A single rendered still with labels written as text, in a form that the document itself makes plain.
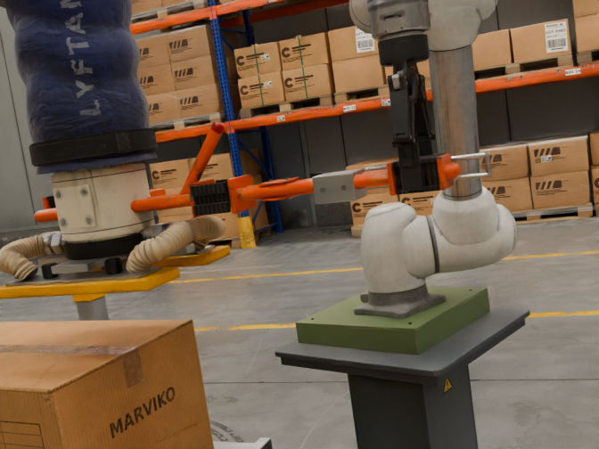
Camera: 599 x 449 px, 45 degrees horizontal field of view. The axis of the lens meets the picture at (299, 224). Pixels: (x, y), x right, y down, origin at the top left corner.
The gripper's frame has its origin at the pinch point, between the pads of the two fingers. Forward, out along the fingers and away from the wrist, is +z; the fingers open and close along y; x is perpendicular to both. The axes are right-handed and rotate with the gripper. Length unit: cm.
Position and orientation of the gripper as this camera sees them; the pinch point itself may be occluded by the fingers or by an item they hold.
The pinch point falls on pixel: (418, 170)
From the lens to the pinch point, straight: 113.1
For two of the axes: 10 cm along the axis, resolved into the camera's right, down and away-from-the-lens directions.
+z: 1.4, 9.8, 1.2
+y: -3.9, 1.7, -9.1
